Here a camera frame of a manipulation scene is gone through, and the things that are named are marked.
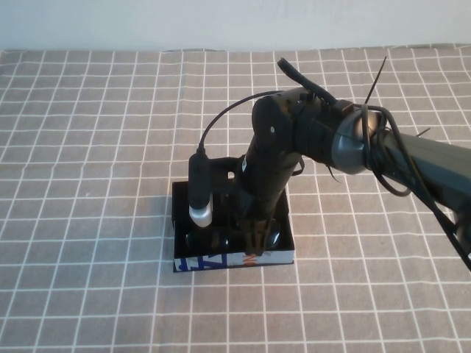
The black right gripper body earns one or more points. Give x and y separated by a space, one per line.
265 184

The grey white checked tablecloth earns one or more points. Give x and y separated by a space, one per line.
92 147

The black printed glasses case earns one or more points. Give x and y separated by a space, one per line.
287 242

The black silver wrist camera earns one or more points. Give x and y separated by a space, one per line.
200 191

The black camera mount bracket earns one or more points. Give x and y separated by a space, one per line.
224 167

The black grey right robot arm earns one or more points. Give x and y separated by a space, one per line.
349 147

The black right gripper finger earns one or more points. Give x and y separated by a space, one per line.
251 235
264 235

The short black zip tie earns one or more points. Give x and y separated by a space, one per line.
423 131

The black framed glasses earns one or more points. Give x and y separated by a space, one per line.
206 240

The long black zip tie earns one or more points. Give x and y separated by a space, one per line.
376 81

